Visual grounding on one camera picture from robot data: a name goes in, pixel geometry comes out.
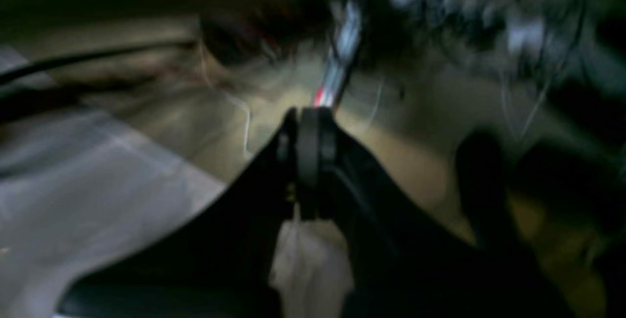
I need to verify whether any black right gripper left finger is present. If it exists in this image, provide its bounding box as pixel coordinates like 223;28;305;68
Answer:
56;108;319;318

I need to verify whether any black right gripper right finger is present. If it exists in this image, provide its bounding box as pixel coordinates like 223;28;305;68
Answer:
318;108;575;318

